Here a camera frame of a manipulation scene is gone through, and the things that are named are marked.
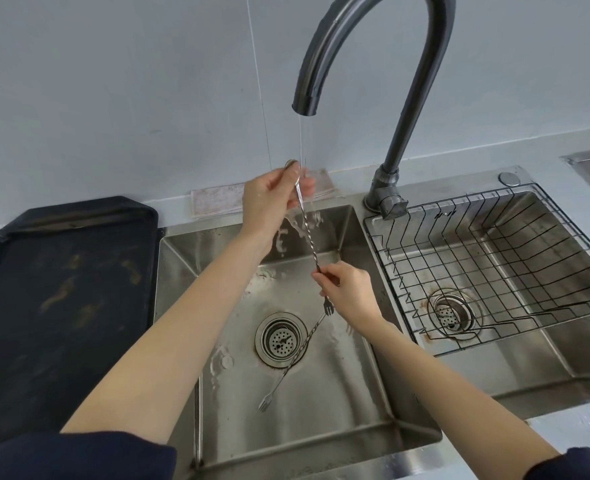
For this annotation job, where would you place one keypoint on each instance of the person's left hand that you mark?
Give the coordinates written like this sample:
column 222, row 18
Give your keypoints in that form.
column 270, row 199

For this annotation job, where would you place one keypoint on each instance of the person's right hand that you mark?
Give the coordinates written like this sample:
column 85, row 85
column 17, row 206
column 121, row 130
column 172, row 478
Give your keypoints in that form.
column 355, row 297

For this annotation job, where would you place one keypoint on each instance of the twisted bar spoon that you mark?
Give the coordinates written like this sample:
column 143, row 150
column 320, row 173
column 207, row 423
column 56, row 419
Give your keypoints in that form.
column 308, row 229
column 289, row 367

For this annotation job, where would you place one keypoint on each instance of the dark grey gooseneck faucet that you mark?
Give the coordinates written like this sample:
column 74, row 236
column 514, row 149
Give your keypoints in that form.
column 410, row 119

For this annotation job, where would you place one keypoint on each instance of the person's left forearm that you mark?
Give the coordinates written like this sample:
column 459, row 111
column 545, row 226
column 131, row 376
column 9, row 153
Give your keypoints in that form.
column 175, row 344

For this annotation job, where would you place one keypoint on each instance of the person's right forearm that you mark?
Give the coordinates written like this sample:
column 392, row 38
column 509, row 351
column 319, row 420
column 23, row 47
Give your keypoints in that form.
column 460, row 394

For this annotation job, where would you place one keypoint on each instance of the pale pink folded cloth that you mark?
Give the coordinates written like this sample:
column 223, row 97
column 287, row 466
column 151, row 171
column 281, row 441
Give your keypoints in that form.
column 215, row 199

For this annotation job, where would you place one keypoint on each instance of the round steel drain strainer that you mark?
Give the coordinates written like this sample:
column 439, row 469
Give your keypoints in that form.
column 277, row 339
column 450, row 314

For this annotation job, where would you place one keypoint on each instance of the stainless steel double sink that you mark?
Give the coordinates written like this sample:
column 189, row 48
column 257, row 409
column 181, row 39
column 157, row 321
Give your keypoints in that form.
column 325, row 394

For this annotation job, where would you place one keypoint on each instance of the round steel sink hole cover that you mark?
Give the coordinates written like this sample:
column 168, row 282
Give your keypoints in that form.
column 510, row 178

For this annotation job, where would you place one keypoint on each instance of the black plastic tray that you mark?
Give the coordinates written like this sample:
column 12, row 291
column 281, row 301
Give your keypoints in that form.
column 50, row 319

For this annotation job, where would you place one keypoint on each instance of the dark navy right sleeve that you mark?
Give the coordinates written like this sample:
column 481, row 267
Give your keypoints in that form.
column 575, row 467

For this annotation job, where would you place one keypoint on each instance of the dark navy sleeve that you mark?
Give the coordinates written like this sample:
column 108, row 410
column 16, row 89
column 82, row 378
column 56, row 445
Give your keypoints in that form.
column 75, row 457
column 575, row 467

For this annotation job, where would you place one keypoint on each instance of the dark navy left sleeve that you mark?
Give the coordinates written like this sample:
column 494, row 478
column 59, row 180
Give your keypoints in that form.
column 75, row 457

